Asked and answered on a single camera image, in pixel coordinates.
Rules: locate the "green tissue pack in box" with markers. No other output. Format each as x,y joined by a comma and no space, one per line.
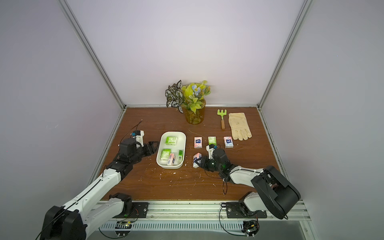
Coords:
165,154

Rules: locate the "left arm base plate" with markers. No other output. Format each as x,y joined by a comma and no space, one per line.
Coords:
138,210

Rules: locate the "green hand rake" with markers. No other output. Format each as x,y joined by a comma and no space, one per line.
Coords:
222,113

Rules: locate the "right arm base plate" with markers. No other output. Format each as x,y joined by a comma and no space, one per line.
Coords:
235,210

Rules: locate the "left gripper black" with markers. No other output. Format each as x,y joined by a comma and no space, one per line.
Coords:
152,149

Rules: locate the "narrow green tissue pack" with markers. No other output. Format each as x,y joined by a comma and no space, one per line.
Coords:
180,156

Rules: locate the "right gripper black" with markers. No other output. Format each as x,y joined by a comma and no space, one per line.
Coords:
205,162

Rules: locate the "beige garden glove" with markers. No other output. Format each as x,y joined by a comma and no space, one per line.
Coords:
239,126

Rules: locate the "controller board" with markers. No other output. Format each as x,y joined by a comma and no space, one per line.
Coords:
123,228
250,228

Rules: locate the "pink tempo tissue pack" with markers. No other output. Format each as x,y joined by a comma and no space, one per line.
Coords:
198,142

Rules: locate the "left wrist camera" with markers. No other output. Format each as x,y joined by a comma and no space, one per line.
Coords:
138,136

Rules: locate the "pink blue tissue pack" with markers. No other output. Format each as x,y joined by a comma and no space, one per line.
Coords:
228,142

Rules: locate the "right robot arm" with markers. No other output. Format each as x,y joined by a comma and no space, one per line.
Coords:
273,192

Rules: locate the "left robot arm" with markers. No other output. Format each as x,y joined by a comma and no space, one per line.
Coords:
77,219

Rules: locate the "left controller board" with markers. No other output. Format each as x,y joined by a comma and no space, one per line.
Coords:
123,228

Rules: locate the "white storage box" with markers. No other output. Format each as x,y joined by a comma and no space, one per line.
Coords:
172,163

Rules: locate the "right controller board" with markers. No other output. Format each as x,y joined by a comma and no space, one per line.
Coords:
250,228

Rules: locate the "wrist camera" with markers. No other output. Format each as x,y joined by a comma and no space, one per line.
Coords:
138,136
210,149

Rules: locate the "amber vase with plants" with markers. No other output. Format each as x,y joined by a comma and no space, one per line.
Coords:
189,99

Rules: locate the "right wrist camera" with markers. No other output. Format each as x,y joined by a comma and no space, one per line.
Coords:
210,149

